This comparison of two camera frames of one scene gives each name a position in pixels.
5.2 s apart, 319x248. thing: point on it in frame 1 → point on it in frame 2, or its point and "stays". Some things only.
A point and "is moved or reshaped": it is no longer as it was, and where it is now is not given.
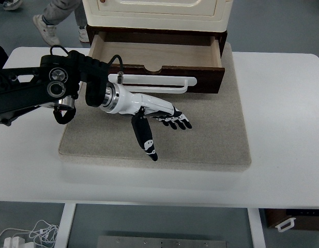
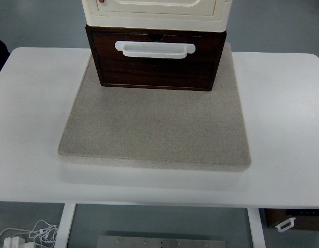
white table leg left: (64, 229) stays
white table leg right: (256, 228) stays
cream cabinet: (212, 16) stays
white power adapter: (13, 242) stays
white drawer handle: (153, 80) → (154, 50)
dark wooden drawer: (188, 54) is moved or reshaped
